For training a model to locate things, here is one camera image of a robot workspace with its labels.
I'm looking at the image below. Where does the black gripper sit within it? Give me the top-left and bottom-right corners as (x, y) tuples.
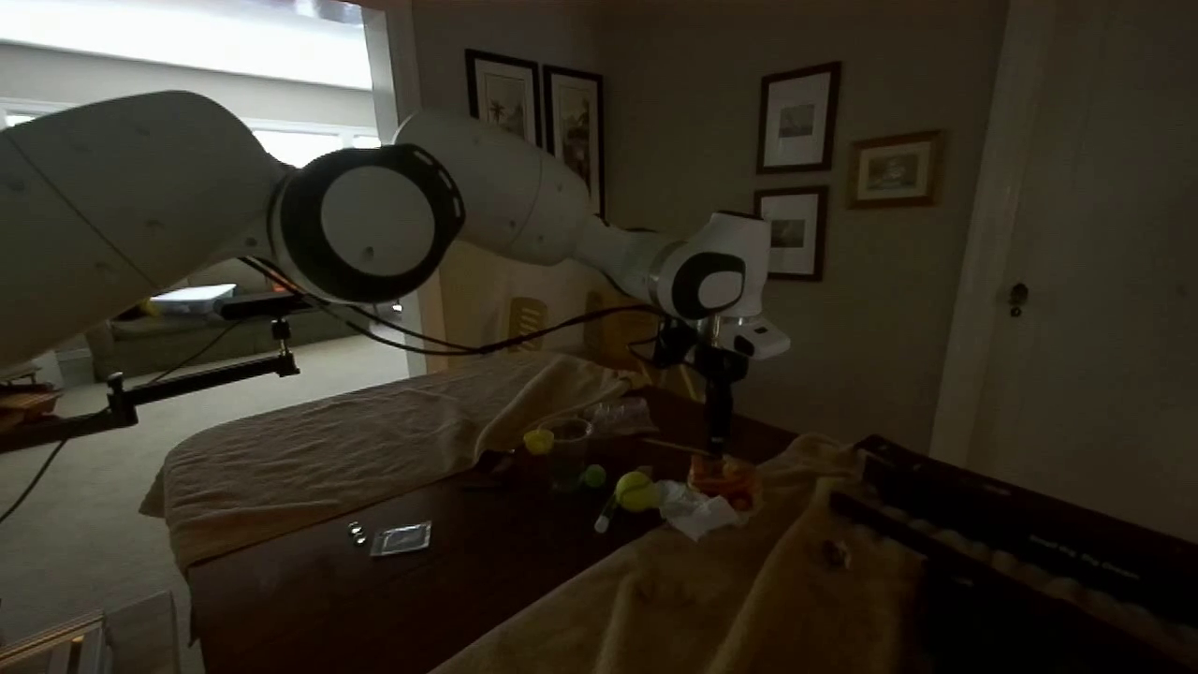
(691, 334), (758, 462)

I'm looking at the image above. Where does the thin wooden stick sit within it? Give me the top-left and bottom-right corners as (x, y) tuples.
(639, 431), (715, 462)

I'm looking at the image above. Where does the clear plastic bag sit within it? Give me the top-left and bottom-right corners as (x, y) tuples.
(650, 477), (749, 543)

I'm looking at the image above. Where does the crinkled clear wrapper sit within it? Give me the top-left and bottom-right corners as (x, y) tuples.
(584, 392), (664, 443)

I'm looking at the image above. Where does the yellow-green tennis ball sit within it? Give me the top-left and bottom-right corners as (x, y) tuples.
(609, 465), (668, 518)

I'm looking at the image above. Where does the small clear cup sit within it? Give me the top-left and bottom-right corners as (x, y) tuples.
(549, 416), (594, 462)

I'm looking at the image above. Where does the wooden chair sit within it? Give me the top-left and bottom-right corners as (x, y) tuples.
(502, 294), (555, 359)

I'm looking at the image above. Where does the black long box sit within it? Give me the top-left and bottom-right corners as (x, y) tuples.
(825, 431), (1198, 674)

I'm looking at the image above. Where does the white card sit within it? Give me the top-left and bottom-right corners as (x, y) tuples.
(367, 518), (437, 561)

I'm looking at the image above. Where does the beige wrinkled cloth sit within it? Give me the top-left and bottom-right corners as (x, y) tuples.
(139, 354), (632, 576)

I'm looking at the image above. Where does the white door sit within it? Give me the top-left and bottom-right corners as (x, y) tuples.
(927, 0), (1198, 548)

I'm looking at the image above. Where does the large bright window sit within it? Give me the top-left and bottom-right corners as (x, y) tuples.
(0, 34), (377, 174)

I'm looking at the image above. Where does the small black picture frame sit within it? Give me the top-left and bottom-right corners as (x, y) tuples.
(749, 183), (830, 285)
(753, 59), (846, 175)

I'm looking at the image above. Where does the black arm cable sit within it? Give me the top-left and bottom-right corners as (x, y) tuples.
(237, 254), (670, 362)

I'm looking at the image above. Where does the wooden picture frame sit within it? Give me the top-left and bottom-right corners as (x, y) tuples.
(846, 126), (949, 214)

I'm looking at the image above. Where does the tall black picture frame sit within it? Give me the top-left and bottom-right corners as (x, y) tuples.
(461, 47), (545, 150)
(538, 59), (609, 221)

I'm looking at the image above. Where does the black camera stand boom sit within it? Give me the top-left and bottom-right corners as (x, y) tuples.
(0, 294), (312, 462)

